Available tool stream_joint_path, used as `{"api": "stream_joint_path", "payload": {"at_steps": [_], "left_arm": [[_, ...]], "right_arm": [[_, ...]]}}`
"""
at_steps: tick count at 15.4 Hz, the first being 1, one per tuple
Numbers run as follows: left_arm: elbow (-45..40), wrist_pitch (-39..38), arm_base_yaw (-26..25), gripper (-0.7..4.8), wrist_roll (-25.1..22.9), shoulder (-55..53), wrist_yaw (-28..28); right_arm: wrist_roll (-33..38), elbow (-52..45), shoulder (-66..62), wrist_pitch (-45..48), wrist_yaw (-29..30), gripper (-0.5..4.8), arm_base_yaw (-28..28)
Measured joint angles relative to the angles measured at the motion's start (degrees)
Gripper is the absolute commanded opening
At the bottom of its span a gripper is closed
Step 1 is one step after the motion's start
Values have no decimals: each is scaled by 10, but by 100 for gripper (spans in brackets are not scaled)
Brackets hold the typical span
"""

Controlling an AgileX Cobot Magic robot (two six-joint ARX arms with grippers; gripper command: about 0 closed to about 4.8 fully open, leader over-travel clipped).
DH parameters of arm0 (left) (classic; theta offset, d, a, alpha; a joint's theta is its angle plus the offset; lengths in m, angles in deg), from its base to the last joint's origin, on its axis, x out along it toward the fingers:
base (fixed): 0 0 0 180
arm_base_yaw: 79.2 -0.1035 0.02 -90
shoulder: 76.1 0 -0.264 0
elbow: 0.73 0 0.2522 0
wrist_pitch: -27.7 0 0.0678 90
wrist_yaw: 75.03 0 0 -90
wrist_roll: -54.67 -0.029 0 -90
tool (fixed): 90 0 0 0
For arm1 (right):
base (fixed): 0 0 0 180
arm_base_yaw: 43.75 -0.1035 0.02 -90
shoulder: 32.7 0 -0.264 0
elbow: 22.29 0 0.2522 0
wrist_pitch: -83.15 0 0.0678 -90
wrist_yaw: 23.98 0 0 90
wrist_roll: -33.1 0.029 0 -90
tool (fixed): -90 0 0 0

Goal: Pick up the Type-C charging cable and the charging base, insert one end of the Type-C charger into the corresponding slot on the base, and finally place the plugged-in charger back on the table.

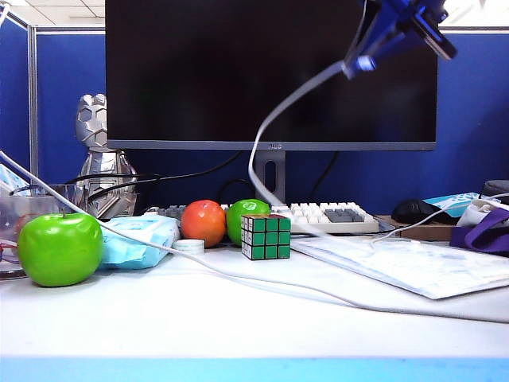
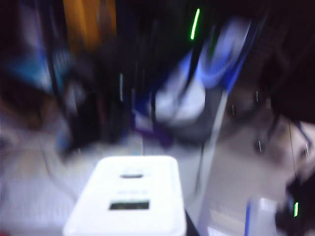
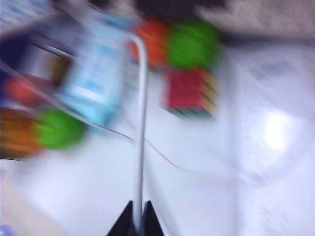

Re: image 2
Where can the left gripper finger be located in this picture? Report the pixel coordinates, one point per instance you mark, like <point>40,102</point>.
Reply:
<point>192,228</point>

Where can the white charging base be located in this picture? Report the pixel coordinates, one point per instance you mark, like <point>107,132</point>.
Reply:
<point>123,196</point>

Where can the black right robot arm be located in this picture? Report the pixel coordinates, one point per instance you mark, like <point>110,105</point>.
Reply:
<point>302,191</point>

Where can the white rolled item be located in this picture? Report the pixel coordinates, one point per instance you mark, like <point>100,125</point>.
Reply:
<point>182,103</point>

